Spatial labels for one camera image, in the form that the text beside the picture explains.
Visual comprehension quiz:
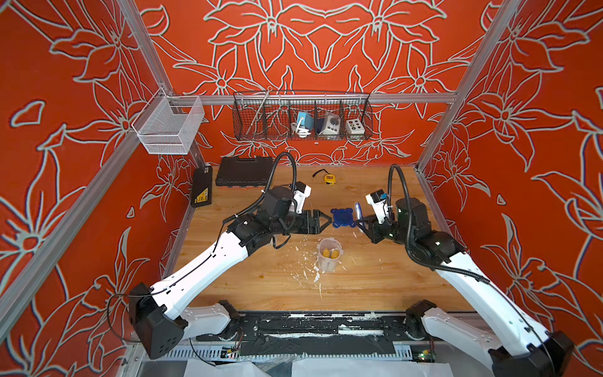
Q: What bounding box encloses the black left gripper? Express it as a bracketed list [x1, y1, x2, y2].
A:
[272, 209, 334, 236]

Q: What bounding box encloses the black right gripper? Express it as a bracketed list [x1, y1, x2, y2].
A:
[353, 213, 415, 248]

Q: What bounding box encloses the clear plastic container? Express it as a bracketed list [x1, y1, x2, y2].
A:
[317, 238, 344, 273]

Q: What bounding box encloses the blue toothbrush case back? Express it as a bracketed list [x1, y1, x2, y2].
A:
[354, 202, 363, 221]

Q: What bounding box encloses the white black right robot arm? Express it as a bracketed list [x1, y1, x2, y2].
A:
[356, 190, 574, 376]

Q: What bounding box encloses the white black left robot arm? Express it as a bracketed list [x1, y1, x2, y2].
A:
[128, 182, 332, 360]

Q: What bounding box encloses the blue container lid back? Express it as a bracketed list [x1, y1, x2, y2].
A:
[331, 208, 356, 229]

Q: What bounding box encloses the yellow tape measure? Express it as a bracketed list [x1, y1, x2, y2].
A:
[312, 168, 336, 185]

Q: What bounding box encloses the blue white device in basket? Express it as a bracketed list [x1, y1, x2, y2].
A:
[291, 112, 314, 138]

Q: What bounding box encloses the black tool case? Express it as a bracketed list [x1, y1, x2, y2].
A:
[215, 156, 273, 187]

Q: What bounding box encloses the grey white device in basket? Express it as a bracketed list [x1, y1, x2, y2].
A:
[315, 112, 341, 138]

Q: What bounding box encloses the white button box in basket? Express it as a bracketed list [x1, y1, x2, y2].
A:
[345, 118, 365, 140]

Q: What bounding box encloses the black box yellow label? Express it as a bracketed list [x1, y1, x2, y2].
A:
[190, 166, 213, 208]

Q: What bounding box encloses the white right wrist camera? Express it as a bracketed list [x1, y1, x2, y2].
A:
[366, 189, 390, 224]

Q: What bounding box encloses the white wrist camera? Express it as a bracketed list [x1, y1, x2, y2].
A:
[366, 189, 390, 224]
[290, 182, 312, 214]

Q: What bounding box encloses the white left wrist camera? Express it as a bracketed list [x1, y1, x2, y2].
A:
[290, 182, 312, 214]

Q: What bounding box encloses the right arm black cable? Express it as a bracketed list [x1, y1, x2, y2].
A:
[387, 163, 557, 377]

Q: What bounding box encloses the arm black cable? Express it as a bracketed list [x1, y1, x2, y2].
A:
[105, 151, 298, 369]
[387, 163, 557, 377]

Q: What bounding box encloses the black wire wall basket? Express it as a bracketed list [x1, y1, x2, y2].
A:
[232, 90, 374, 141]

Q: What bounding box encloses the white wire basket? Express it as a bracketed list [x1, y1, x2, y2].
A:
[133, 96, 205, 156]

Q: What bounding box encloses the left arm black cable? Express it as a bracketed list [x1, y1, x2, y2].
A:
[105, 151, 298, 369]

